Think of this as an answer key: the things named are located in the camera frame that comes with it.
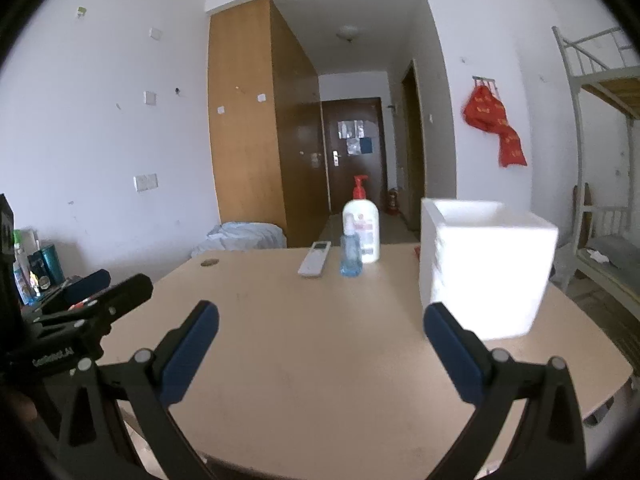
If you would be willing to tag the brown wooden board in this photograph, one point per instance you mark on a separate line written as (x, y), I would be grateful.
(582, 210)

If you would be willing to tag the white pump lotion bottle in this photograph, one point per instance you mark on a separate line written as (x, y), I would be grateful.
(365, 230)

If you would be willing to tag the red cloth bag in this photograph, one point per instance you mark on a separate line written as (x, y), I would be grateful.
(485, 110)
(512, 150)

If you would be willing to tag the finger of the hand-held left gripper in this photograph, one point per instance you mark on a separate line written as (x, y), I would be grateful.
(115, 300)
(87, 282)

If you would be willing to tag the white wall switch panel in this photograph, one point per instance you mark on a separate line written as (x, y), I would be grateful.
(145, 182)

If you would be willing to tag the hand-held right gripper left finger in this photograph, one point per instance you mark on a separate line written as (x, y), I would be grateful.
(192, 355)

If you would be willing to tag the blue toiletry bottle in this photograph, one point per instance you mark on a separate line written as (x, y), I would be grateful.
(22, 282)

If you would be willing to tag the wooden wardrobe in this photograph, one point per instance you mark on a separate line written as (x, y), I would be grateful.
(245, 135)

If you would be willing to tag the white remote control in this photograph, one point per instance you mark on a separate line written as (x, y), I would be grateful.
(315, 259)

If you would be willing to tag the ceiling lamp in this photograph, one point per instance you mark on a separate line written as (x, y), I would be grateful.
(349, 33)

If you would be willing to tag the brown side door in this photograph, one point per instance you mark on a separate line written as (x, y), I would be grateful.
(412, 160)

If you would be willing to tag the white foam box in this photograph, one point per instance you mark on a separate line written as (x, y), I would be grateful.
(485, 270)

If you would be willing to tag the paper notices on door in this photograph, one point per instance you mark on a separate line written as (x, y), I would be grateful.
(355, 135)

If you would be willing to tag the teal cylindrical can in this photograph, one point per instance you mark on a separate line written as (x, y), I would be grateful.
(52, 262)

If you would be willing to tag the black toiletry bottle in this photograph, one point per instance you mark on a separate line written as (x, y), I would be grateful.
(39, 270)

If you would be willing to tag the white bottle green cap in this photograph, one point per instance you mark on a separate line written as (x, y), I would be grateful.
(22, 247)

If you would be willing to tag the small white cloth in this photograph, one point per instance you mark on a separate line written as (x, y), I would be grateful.
(598, 256)

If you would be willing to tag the grey mattress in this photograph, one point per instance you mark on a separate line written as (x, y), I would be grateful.
(622, 260)

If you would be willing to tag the white wrapped bundle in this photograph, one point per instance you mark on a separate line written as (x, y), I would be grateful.
(240, 237)

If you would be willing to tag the metal bunk bed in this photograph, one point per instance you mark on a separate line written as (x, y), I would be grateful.
(580, 135)

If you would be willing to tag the white square wall hook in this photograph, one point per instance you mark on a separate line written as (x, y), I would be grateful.
(149, 98)
(155, 33)

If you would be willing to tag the dark brown entrance door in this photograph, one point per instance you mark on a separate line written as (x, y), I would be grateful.
(355, 180)

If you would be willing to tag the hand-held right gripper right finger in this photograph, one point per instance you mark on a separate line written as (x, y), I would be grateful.
(452, 355)

